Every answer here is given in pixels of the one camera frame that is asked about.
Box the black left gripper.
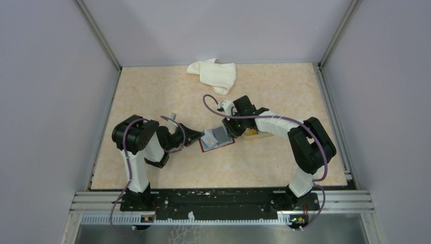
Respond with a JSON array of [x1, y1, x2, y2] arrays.
[[165, 122, 204, 151]]

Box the red leather card holder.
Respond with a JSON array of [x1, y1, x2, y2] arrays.
[[199, 126, 235, 153]]

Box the black chip card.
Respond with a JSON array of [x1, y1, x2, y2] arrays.
[[212, 126, 231, 144]]

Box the white patterned card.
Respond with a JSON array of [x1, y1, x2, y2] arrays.
[[200, 130, 218, 150]]

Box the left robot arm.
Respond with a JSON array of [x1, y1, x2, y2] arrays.
[[111, 115, 204, 210]]

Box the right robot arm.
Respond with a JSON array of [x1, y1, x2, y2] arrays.
[[217, 96, 336, 209]]

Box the beige oval tray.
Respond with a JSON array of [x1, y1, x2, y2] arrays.
[[241, 129, 273, 140]]

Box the white folded cloth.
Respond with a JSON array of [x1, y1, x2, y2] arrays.
[[186, 58, 237, 95]]

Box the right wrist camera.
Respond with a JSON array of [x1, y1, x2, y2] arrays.
[[217, 100, 237, 116]]

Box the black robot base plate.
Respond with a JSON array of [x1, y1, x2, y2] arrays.
[[120, 187, 320, 221]]

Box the aluminium frame rail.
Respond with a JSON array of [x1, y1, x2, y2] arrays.
[[70, 188, 375, 226]]

